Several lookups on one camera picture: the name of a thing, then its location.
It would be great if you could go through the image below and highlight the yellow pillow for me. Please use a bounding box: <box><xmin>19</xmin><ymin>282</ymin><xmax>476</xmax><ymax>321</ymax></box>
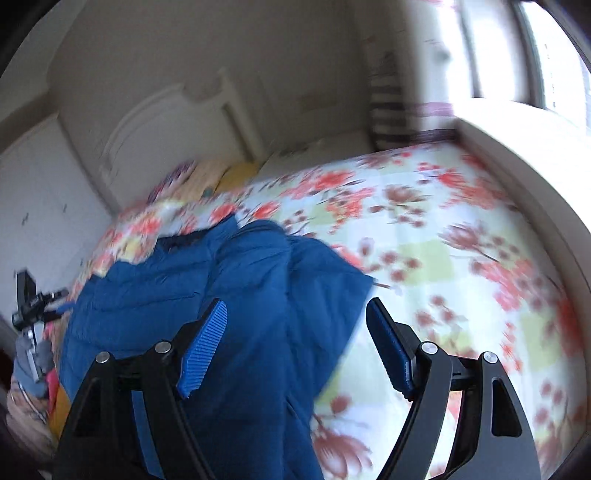
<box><xmin>215</xmin><ymin>162</ymin><xmax>260</xmax><ymax>193</ymax></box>

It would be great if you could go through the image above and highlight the white wardrobe door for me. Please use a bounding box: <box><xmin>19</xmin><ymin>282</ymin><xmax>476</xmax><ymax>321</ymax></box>
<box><xmin>0</xmin><ymin>116</ymin><xmax>112</xmax><ymax>321</ymax></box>

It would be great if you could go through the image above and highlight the floral bed sheet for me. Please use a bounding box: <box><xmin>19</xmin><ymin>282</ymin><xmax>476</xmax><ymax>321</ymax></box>
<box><xmin>8</xmin><ymin>140</ymin><xmax>588</xmax><ymax>480</ymax></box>

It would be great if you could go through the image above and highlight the beige dotted pillow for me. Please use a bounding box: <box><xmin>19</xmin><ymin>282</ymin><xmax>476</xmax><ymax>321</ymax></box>
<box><xmin>180</xmin><ymin>159</ymin><xmax>230</xmax><ymax>201</ymax></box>

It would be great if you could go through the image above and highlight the colourful patterned pillow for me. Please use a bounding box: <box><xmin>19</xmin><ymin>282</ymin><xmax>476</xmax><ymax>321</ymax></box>
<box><xmin>147</xmin><ymin>161</ymin><xmax>197</xmax><ymax>203</ymax></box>

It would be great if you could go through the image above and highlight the white wooden headboard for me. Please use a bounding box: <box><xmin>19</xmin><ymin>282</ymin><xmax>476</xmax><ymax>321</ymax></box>
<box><xmin>100</xmin><ymin>69</ymin><xmax>269</xmax><ymax>210</ymax></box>

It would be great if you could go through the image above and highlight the boat print curtain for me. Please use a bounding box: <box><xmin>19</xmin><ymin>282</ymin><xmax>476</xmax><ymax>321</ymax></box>
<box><xmin>370</xmin><ymin>1</ymin><xmax>474</xmax><ymax>150</ymax></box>

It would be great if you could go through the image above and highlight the window frame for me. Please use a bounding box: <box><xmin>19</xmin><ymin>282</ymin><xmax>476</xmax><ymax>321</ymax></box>
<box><xmin>458</xmin><ymin>1</ymin><xmax>590</xmax><ymax>127</ymax></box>

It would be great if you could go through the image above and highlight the blue padded winter jacket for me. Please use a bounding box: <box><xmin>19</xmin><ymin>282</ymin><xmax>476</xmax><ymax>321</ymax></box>
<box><xmin>58</xmin><ymin>216</ymin><xmax>373</xmax><ymax>479</ymax></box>

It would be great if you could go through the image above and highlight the white nightstand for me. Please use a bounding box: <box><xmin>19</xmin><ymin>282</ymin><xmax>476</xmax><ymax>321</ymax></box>
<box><xmin>254</xmin><ymin>130</ymin><xmax>374</xmax><ymax>181</ymax></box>

